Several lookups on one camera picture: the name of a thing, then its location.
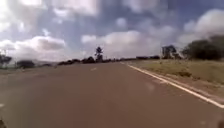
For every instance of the tall dark tree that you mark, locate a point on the tall dark tree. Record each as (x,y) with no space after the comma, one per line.
(98,54)

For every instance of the white dashed centre line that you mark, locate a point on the white dashed centre line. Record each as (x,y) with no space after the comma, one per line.
(93,69)

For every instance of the row of dark bushes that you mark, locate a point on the row of dark bushes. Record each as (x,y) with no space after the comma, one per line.
(86,60)

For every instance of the grey asphalt road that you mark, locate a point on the grey asphalt road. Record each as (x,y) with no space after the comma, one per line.
(100,100)

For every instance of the tall structure on legs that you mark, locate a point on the tall structure on legs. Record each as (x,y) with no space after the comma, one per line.
(169,52)

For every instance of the white solid edge line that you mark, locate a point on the white solid edge line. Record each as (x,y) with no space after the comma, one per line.
(173,85)

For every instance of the dry grass verge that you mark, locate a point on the dry grass verge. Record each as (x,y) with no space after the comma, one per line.
(193,71)

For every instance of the low dark bushes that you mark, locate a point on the low dark bushes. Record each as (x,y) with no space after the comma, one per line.
(25,64)

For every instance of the broad dark tree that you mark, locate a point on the broad dark tree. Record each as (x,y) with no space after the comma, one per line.
(203,49)

